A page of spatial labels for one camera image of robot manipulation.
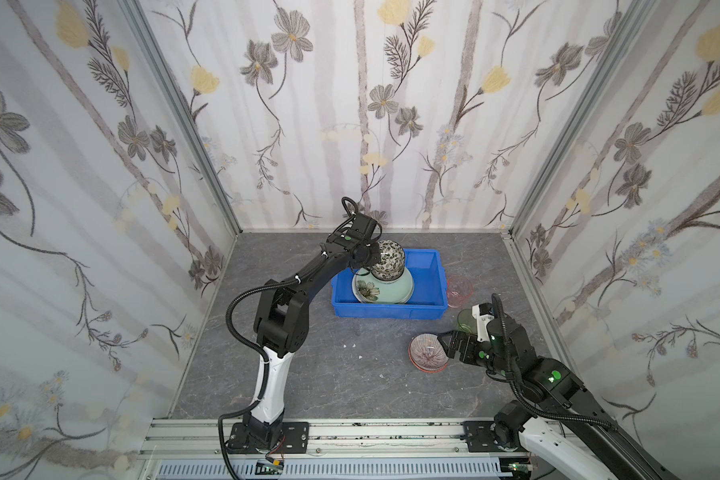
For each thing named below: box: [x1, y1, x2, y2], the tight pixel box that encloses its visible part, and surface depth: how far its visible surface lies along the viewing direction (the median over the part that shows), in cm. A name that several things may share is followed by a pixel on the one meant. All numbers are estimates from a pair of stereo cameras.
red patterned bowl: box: [408, 333, 449, 374], surface depth 87 cm
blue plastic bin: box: [331, 249, 448, 320], surface depth 98 cm
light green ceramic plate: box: [352, 267, 414, 304], surface depth 100 cm
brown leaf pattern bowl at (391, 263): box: [370, 240, 405, 281], surface depth 98 cm
